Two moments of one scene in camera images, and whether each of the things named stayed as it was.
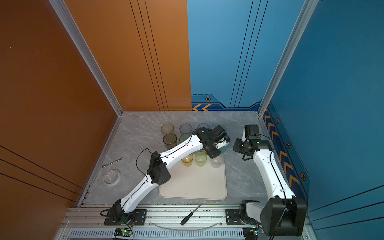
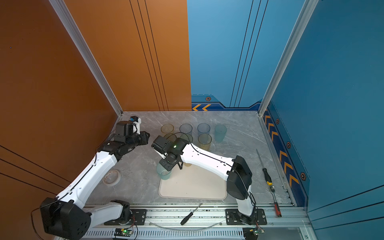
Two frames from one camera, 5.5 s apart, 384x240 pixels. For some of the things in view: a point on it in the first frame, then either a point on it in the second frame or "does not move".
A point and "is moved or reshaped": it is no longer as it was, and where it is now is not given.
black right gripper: x=236 y=146 -> x=168 y=167
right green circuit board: x=251 y=233 does not move
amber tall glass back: x=167 y=128 does not move
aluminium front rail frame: x=162 y=222 does not move
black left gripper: x=215 y=154 -> x=145 y=139
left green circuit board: x=122 y=232 does not move
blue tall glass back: x=203 y=125 does not move
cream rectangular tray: x=194 y=182 does not move
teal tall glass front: x=226 y=147 is moved or reshaped
